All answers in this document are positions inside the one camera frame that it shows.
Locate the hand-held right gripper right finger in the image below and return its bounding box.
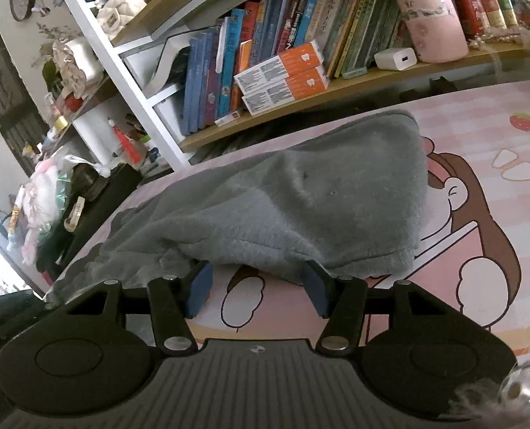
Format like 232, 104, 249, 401
303, 259, 470, 355

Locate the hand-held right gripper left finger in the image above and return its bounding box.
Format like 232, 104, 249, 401
46, 260, 215, 355

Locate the grey fleece garment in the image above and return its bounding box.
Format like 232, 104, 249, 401
50, 109, 429, 300

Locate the black side stand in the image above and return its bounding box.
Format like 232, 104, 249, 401
36, 163, 146, 287

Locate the yellow measuring tape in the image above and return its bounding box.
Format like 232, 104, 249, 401
63, 196, 87, 234

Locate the dark round pot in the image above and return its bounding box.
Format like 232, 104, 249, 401
70, 163, 110, 203

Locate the red tassel ornament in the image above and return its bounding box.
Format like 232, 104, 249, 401
108, 117, 143, 169

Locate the pink and white plastic bag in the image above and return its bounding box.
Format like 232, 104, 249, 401
20, 154, 110, 253

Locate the pink cartoon printed table cover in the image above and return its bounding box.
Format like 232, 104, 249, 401
46, 78, 530, 367

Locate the grey fluffy cuff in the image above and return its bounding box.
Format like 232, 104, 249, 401
452, 378, 530, 429

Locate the white and wood bookshelf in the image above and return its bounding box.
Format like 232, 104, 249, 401
53, 0, 530, 171

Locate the clear round bead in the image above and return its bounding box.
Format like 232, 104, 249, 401
500, 361, 530, 408

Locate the white charger plug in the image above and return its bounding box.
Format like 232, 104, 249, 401
374, 48, 415, 71

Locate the white floral ornament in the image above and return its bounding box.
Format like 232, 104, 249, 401
51, 37, 105, 95

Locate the white quilted handbag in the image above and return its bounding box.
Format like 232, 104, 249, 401
95, 0, 148, 41

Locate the pink printed cloth roll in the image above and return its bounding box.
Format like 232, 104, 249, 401
378, 0, 470, 64

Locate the dark framed wall panel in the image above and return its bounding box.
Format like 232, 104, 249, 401
0, 24, 48, 177

